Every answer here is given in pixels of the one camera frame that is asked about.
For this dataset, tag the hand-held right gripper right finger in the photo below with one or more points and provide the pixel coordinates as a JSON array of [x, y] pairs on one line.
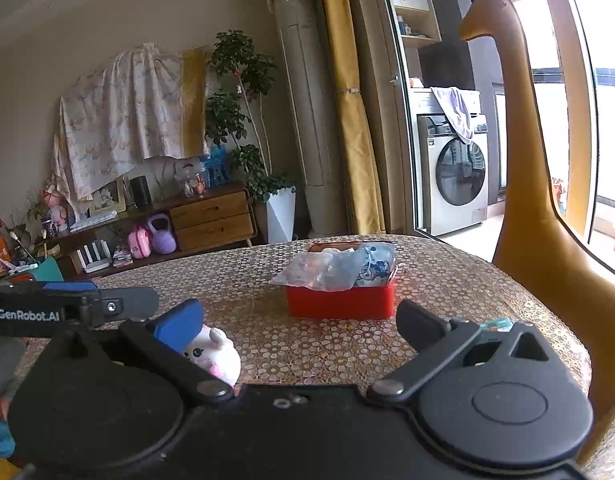
[[417, 327]]

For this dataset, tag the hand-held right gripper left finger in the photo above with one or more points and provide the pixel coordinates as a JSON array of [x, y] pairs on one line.
[[180, 322]]

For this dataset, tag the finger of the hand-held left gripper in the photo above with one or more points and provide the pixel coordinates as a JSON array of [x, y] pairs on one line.
[[70, 286], [122, 301]]

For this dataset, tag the white bunny plush toy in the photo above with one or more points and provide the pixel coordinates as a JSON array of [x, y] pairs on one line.
[[217, 357]]

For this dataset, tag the blue face mask packet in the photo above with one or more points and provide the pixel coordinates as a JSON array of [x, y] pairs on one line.
[[375, 267]]

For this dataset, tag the clear plastic bag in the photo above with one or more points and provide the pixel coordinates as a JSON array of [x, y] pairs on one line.
[[307, 270]]

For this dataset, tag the teal orange tissue box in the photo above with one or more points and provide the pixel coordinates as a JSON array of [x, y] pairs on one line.
[[50, 267]]

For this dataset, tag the white router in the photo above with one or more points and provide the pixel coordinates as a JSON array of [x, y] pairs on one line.
[[95, 260]]

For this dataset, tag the pink toy backpack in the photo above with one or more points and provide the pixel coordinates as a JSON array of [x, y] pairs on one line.
[[139, 245]]

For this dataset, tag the white keyboard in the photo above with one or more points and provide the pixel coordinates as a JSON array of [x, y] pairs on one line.
[[92, 221]]

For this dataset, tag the patterned tablecloth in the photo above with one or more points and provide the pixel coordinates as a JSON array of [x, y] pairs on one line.
[[237, 280]]

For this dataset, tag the purple kettlebell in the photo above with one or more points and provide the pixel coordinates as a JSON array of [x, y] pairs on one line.
[[162, 240]]

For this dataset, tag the teal white tissue pack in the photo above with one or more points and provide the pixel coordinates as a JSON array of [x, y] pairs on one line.
[[495, 325]]

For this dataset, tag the pink doll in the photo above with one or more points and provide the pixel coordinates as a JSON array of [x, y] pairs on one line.
[[55, 205]]

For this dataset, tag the wooden cabinet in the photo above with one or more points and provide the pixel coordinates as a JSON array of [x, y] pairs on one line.
[[212, 220]]

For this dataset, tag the silver washing machine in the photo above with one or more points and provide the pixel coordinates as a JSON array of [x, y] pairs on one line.
[[430, 220]]

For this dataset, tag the black speaker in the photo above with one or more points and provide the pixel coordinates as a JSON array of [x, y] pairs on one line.
[[140, 191]]

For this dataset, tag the toy display box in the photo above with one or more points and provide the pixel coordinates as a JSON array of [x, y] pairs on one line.
[[190, 180]]

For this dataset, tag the white planter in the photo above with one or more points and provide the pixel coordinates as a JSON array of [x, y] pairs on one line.
[[280, 215]]

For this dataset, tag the blue toy figure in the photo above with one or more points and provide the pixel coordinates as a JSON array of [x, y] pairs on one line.
[[216, 165]]

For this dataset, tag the draped floral sheet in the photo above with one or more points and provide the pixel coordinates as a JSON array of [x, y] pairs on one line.
[[127, 110]]

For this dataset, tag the yellow curtain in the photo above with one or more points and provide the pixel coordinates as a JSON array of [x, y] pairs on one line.
[[352, 135], [577, 110]]

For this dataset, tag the purple towel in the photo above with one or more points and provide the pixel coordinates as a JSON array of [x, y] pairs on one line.
[[457, 110]]

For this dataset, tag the patterned cushion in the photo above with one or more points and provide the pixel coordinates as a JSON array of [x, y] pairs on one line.
[[612, 450]]

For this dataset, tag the standing air conditioner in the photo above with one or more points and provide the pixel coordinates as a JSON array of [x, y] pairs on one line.
[[307, 110]]

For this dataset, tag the green potted plant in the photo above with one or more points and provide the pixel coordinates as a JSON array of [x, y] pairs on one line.
[[237, 55]]

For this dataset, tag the photo frame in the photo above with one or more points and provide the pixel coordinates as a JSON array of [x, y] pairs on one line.
[[107, 197]]

